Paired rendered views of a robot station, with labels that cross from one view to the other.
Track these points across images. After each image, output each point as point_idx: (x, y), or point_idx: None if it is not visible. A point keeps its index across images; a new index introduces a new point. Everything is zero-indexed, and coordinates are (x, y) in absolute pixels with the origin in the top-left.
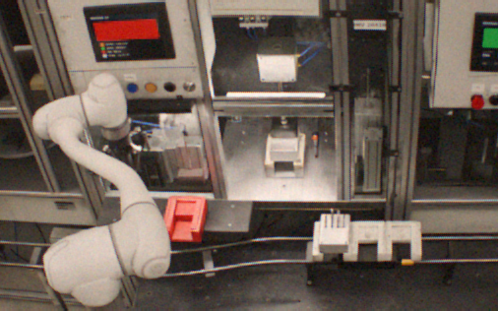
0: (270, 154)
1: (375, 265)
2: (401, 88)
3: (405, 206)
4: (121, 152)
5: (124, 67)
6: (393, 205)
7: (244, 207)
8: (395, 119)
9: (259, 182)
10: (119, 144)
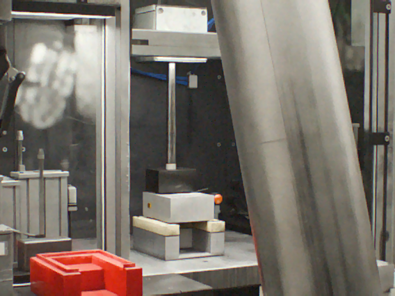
0: (172, 205)
1: None
2: (390, 3)
3: None
4: None
5: None
6: None
7: (170, 276)
8: (383, 67)
9: (160, 264)
10: None
